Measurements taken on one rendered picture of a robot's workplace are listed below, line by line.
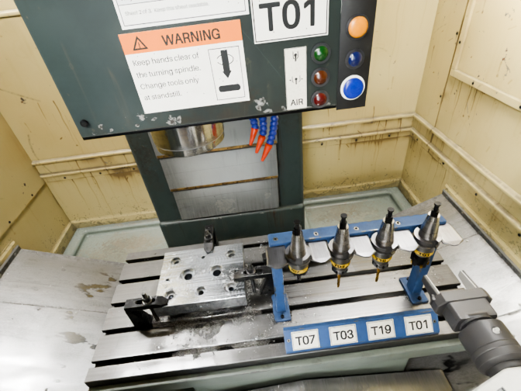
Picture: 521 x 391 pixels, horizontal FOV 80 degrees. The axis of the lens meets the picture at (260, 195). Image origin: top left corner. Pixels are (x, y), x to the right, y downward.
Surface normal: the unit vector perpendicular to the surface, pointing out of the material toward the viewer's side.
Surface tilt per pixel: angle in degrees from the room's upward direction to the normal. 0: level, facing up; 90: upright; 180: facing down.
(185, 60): 90
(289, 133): 90
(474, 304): 0
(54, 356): 24
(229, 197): 90
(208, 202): 90
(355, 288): 0
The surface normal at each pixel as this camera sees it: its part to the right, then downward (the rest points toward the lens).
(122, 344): -0.10, -0.79
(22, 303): 0.32, -0.77
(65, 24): 0.08, 0.60
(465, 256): -0.49, -0.66
